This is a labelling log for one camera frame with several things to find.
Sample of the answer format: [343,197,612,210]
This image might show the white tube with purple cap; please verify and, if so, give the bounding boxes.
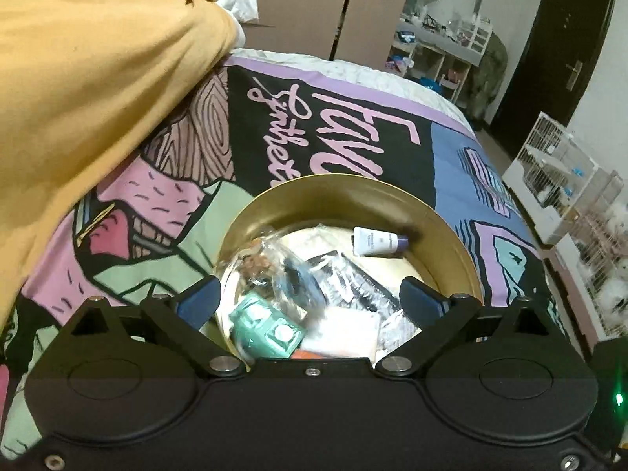
[352,226,411,257]

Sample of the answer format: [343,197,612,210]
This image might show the dark door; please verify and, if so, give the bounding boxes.
[503,0,620,160]

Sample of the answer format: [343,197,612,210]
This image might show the green coat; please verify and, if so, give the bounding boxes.
[464,34,508,121]

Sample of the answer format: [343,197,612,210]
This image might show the yellow fleece blanket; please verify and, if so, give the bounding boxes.
[0,0,246,334]

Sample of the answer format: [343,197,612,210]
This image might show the printed cartoon bedspread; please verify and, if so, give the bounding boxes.
[0,49,594,452]

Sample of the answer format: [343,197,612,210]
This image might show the green foil sachet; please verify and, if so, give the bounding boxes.
[230,292,306,360]

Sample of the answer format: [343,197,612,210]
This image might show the clear bag of white lace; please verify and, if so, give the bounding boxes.
[275,250,408,349]

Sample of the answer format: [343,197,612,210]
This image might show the white crumpled cloth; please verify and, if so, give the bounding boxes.
[216,0,261,25]

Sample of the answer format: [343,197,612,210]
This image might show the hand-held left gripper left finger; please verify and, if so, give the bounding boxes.
[58,275,246,380]

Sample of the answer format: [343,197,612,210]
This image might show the clear candies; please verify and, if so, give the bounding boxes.
[240,228,295,285]

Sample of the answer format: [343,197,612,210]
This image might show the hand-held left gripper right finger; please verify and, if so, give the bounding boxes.
[375,277,566,380]

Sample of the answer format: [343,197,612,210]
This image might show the round gold tin container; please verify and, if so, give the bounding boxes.
[213,173,486,369]

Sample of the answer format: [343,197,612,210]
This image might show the brown wardrobe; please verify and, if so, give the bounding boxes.
[179,0,415,67]

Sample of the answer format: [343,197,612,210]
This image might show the white wire pet cage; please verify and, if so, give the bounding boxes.
[503,112,599,246]
[542,169,628,354]

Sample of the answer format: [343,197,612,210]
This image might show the white shelf desk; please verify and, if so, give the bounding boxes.
[387,10,494,104]

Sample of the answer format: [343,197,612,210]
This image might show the white packet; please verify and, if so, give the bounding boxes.
[301,307,383,358]

